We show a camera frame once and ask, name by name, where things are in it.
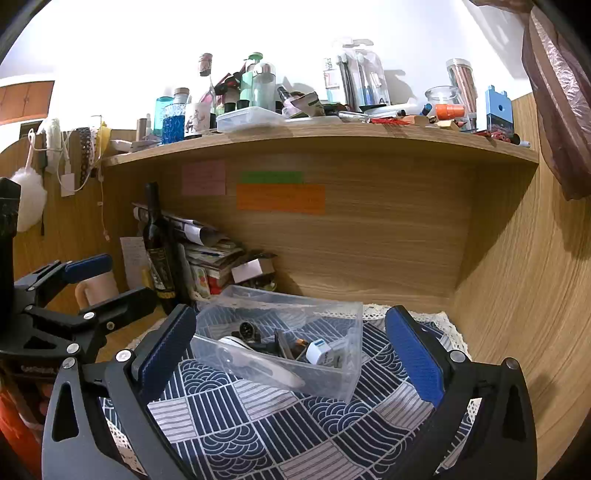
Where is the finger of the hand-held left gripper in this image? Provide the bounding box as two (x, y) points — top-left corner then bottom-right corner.
(76, 286), (158, 334)
(14, 254), (114, 306)

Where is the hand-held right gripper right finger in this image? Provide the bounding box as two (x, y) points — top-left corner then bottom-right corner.
(385, 305), (539, 480)

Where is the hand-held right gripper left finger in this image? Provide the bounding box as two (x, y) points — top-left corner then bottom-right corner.
(41, 304), (198, 480)

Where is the clear plastic storage box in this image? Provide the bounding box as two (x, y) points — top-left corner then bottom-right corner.
(190, 285), (364, 402)

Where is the white shoehorn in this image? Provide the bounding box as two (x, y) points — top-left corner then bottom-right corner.
(217, 336), (306, 391)

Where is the white charger plug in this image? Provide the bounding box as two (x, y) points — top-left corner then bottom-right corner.
(305, 339), (334, 366)

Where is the metal pen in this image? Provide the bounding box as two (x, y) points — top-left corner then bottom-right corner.
(273, 329), (298, 360)

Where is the beige mug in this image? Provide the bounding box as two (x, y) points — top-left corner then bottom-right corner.
(75, 270), (120, 308)

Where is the white paper note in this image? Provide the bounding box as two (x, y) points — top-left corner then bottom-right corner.
(120, 236), (151, 289)

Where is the dark wine bottle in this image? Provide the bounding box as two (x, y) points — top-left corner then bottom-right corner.
(142, 182), (182, 315)

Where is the white fluffy pompom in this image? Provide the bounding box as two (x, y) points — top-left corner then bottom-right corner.
(9, 168), (48, 232)

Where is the stack of books and magazines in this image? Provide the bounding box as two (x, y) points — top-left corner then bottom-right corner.
(133, 202), (278, 301)

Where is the patterned ribbon band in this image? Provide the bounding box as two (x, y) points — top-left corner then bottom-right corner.
(76, 127), (95, 183)

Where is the small white cardboard box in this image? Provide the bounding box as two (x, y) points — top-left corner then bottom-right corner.
(231, 258), (277, 283)

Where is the white fluffy brush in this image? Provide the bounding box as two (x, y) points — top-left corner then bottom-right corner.
(37, 117), (63, 151)

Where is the blue wave-patterned table cloth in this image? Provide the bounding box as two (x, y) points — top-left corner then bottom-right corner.
(104, 302), (483, 480)

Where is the pink sticky note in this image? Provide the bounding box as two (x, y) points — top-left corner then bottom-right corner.
(181, 160), (226, 196)

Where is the glass bottle with blue liquid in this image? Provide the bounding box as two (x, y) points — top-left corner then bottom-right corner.
(161, 88), (191, 145)

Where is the teal clear bottle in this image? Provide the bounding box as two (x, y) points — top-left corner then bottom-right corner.
(154, 96), (174, 137)

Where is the wooden cabinet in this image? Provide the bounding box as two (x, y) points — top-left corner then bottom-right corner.
(0, 80), (55, 125)

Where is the white printed mug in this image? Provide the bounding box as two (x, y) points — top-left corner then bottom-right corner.
(185, 102), (214, 139)

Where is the orange sticky note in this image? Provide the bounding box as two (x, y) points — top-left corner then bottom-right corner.
(237, 184), (326, 215)

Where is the green sticky note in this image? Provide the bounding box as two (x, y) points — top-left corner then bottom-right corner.
(240, 172), (304, 184)

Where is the clear lidded food container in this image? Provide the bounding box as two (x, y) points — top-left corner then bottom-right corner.
(216, 107), (287, 134)

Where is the cork-topped thin bottle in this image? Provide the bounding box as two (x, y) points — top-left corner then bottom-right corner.
(198, 53), (215, 109)

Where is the wooden shelf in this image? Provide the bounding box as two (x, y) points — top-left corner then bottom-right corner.
(102, 121), (540, 167)

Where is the green pump bottle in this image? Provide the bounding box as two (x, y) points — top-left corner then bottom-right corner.
(240, 52), (264, 109)

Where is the small dark-capped spray bottle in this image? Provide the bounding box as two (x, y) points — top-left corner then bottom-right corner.
(277, 85), (301, 118)

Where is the blue box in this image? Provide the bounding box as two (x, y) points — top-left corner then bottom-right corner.
(485, 85), (514, 134)

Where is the round glass jar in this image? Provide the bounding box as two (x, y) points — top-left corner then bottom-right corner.
(425, 86), (462, 112)

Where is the tall clear jar with sticks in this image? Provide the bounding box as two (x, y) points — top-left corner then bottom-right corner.
(445, 58), (478, 116)

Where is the toothbrush pack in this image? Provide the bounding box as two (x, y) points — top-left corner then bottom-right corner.
(323, 39), (391, 112)

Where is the brown plastic hanging bag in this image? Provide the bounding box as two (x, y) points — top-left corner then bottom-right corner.
(522, 0), (591, 201)

